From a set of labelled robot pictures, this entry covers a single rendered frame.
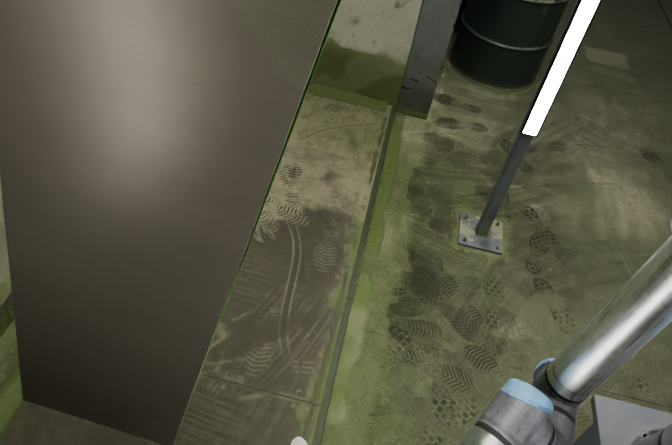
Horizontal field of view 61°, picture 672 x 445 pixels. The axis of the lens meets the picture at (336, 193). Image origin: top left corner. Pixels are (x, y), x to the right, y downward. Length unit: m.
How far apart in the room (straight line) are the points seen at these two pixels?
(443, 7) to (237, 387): 1.96
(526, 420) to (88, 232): 0.79
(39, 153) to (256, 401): 1.34
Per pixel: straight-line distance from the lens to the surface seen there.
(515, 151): 2.36
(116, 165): 0.79
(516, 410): 1.12
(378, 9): 2.98
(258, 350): 2.09
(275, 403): 2.00
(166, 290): 0.95
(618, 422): 1.56
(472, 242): 2.63
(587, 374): 1.18
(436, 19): 2.97
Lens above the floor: 1.84
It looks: 43 degrees down
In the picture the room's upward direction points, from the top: 10 degrees clockwise
